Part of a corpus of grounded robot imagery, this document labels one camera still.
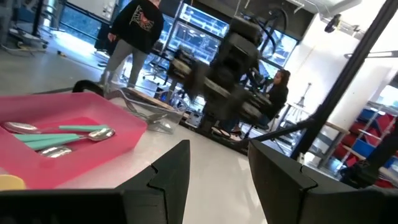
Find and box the wooden table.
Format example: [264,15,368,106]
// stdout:
[169,55,273,121]

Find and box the clear plastic bin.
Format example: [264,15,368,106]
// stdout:
[104,79,188,135]

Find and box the pink plastic bin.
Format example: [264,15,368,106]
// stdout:
[0,92,148,190]

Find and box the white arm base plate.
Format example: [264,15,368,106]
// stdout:
[186,111,203,128]

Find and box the yellow plastic bin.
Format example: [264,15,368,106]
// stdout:
[0,174,27,191]

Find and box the red blue storage rack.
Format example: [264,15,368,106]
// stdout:
[334,104,398,189]

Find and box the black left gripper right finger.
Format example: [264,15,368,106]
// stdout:
[248,139,398,224]

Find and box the black mounted camera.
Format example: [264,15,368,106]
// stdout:
[324,13,342,34]

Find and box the black bracket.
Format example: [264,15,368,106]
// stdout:
[72,80,105,97]

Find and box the black metal table frame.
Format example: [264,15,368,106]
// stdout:
[239,0,398,162]

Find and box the person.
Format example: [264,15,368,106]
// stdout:
[217,68,292,138]
[98,0,165,90]

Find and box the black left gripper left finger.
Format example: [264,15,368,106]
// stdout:
[0,139,191,224]

